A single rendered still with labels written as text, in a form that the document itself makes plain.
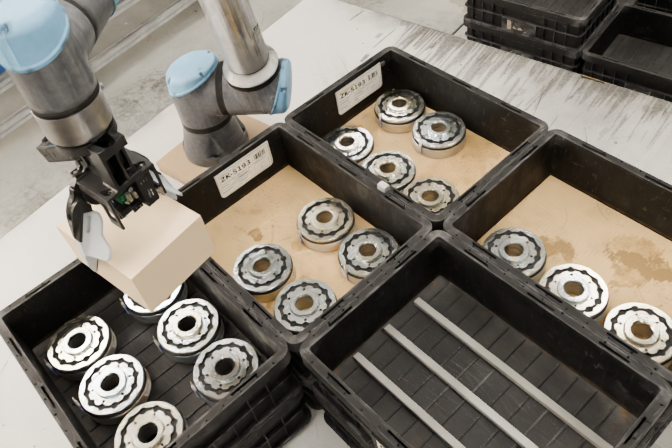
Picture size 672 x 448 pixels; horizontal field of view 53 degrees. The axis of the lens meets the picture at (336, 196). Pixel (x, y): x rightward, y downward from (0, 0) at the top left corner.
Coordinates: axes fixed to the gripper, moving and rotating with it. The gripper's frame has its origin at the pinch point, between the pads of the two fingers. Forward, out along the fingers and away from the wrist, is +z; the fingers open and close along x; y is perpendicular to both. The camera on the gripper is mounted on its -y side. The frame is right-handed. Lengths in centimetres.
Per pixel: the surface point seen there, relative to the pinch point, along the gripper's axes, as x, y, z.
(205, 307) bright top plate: 4.3, 0.0, 24.5
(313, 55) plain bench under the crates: 82, -44, 41
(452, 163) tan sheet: 55, 16, 27
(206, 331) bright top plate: 1.1, 3.6, 24.2
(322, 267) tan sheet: 22.5, 9.7, 27.3
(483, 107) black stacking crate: 64, 17, 20
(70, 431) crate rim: -22.3, 3.5, 17.3
